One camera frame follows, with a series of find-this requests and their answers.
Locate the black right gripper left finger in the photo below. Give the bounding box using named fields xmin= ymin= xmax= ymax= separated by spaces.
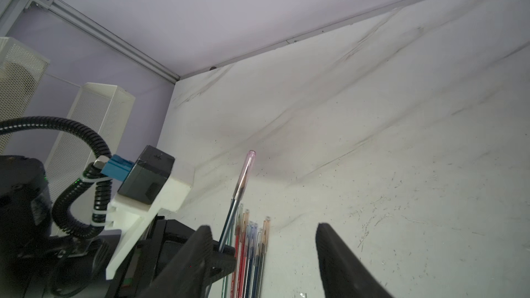
xmin=139 ymin=226 xmax=213 ymax=298

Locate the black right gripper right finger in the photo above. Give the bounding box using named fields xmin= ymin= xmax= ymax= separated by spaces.
xmin=316 ymin=223 xmax=391 ymax=297

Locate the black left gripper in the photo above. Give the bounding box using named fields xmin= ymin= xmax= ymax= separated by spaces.
xmin=106 ymin=216 xmax=231 ymax=297

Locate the pencil with pink cap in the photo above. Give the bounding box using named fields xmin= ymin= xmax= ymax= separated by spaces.
xmin=204 ymin=150 xmax=257 ymax=298

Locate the pencil with purple cap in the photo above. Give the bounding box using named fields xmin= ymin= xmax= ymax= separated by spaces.
xmin=253 ymin=217 xmax=271 ymax=297

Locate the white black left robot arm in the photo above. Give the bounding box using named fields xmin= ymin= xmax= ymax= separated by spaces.
xmin=1 ymin=156 xmax=236 ymax=297

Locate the red pencil with orange cap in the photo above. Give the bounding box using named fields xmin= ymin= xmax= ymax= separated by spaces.
xmin=237 ymin=209 xmax=251 ymax=298

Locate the red pencil with clear cap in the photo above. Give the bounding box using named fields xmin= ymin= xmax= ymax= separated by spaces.
xmin=230 ymin=205 xmax=250 ymax=298

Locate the blue pencil with blue cap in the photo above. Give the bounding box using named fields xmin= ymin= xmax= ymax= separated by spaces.
xmin=243 ymin=222 xmax=258 ymax=298

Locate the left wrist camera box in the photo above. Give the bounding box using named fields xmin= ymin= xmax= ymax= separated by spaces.
xmin=102 ymin=146 xmax=195 ymax=280

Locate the black corrugated cable conduit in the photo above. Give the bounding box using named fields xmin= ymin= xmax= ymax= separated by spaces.
xmin=0 ymin=115 xmax=113 ymax=240

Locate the white mesh wall shelf lower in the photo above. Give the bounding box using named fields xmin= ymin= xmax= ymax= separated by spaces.
xmin=45 ymin=83 xmax=135 ymax=201

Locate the white mesh wall shelf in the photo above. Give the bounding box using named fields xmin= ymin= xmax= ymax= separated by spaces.
xmin=1 ymin=37 xmax=51 ymax=121
xmin=45 ymin=83 xmax=135 ymax=201

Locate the white mesh wall shelf upper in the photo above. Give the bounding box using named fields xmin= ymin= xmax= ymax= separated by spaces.
xmin=1 ymin=37 xmax=51 ymax=121

